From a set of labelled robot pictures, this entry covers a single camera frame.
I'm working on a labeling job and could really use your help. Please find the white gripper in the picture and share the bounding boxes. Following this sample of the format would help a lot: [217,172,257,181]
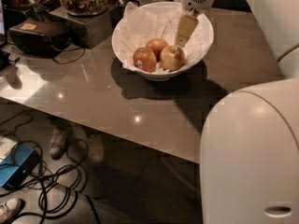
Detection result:
[175,0,215,47]

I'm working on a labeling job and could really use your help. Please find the yellow-red apple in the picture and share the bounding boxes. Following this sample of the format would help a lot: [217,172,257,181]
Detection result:
[160,46,185,72]

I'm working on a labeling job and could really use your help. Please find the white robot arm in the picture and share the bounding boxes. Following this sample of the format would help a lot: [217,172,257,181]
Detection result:
[200,0,299,224]

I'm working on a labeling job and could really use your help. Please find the red apple back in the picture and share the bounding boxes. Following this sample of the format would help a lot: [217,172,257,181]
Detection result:
[146,37,168,61]

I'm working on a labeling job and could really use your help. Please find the red apple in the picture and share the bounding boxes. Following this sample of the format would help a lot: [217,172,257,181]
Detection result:
[146,37,168,61]
[133,47,157,73]

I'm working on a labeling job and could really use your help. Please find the white ceramic bowl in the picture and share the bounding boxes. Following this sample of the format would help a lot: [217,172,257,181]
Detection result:
[112,2,214,81]

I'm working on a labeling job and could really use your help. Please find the red apple left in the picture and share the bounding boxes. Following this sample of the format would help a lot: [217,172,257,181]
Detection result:
[133,47,157,73]

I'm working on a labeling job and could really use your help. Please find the white paper liner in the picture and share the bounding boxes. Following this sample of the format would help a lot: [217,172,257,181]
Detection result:
[112,2,214,81]

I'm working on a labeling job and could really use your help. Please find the dark square jar stand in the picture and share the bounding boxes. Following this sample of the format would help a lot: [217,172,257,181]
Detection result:
[49,7,113,48]

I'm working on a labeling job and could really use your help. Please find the white shoe under table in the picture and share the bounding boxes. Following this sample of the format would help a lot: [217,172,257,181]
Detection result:
[88,134,105,166]
[50,128,68,160]

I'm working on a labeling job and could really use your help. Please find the black device with label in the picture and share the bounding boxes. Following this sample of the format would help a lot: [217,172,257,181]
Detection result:
[9,19,69,57]

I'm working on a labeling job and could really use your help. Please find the blue box on floor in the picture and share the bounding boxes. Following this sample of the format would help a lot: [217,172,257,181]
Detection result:
[0,144,40,189]

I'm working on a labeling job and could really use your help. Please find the white sneaker bottom left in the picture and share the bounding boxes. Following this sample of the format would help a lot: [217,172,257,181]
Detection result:
[0,198,22,224]

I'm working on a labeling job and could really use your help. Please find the black cable on table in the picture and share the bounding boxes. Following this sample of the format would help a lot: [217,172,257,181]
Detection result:
[50,45,87,65]

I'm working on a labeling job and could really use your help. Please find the black cables on floor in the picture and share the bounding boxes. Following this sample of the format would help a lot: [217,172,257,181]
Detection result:
[0,110,102,224]

